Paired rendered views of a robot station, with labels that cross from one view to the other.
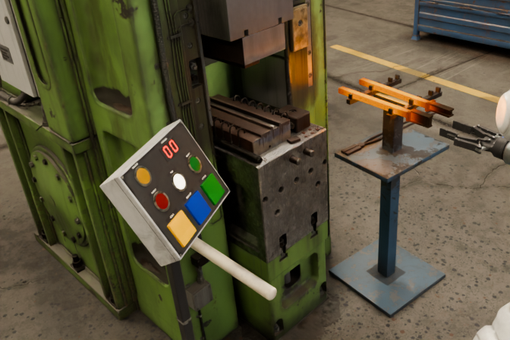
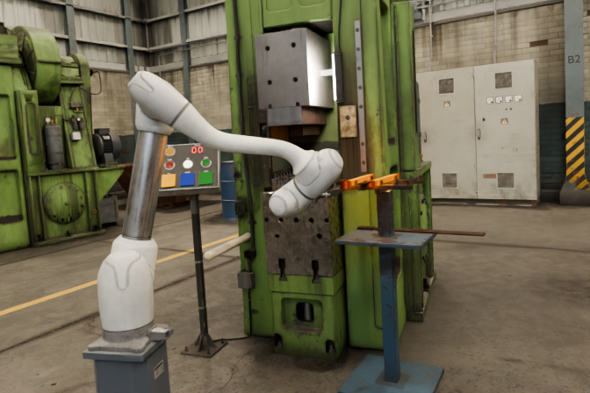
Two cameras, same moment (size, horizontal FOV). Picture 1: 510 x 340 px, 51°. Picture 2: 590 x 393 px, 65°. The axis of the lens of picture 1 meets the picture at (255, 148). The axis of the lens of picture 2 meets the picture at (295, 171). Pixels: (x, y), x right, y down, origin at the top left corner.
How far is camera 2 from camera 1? 2.51 m
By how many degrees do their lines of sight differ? 65
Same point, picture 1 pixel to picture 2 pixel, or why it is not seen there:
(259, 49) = (279, 118)
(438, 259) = not seen: outside the picture
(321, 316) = (314, 364)
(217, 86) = not seen: hidden behind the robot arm
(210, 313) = (258, 306)
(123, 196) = not seen: hidden behind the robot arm
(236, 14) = (263, 94)
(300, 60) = (351, 146)
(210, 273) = (261, 274)
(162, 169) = (183, 154)
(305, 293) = (307, 332)
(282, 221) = (282, 247)
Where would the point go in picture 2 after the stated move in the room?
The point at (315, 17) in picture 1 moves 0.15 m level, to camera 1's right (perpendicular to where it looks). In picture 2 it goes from (370, 118) to (389, 117)
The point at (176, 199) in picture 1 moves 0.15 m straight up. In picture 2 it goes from (178, 169) to (176, 142)
